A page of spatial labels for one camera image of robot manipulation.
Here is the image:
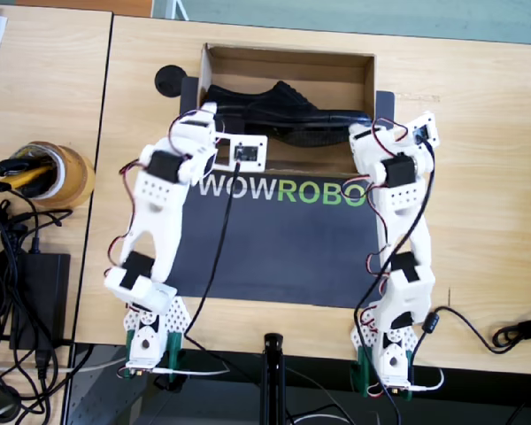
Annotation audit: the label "black leather dress shoe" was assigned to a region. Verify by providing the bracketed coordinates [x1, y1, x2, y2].
[205, 80, 375, 150]

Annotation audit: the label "open cardboard box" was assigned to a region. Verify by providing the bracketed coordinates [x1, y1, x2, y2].
[196, 42, 377, 176]

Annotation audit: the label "brown packing tape roll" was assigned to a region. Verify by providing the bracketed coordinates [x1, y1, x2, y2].
[8, 140, 97, 210]

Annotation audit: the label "dark grey WOWROBO mat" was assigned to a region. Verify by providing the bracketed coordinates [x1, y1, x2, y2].
[167, 75, 397, 310]

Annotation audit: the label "green table clamp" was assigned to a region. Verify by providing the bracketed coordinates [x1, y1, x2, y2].
[355, 347, 376, 395]
[165, 330, 187, 384]

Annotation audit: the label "black power adapter brick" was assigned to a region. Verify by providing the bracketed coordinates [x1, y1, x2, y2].
[9, 252, 72, 351]

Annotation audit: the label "gripper white camera mount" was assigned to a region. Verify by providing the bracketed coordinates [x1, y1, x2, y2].
[404, 110, 440, 150]
[212, 132, 268, 173]

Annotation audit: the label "black round cable grommet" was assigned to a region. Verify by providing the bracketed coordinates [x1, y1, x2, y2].
[154, 65, 188, 98]

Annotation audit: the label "gripper black camera cable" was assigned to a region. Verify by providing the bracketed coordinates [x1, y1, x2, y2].
[352, 136, 437, 425]
[183, 157, 266, 386]

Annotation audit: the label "thin black cable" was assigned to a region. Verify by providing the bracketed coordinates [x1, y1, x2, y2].
[0, 194, 74, 267]

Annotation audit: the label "white perforated base plate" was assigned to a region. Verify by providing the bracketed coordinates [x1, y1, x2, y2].
[124, 295, 195, 337]
[351, 312, 415, 355]

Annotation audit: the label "yellow-handled hand tool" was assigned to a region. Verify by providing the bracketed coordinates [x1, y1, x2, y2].
[0, 166, 57, 195]

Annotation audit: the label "black-handled scissors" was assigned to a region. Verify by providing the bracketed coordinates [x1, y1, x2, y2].
[0, 154, 54, 176]

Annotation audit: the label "thin white cable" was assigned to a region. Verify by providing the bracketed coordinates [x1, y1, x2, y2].
[154, 365, 231, 378]

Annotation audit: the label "coiled black power cable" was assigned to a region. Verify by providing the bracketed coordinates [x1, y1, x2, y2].
[411, 305, 531, 368]

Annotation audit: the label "black camera stand pole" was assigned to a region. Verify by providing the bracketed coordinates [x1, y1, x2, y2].
[258, 332, 289, 425]

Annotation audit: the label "black mains cable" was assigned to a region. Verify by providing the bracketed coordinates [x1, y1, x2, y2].
[0, 309, 79, 415]

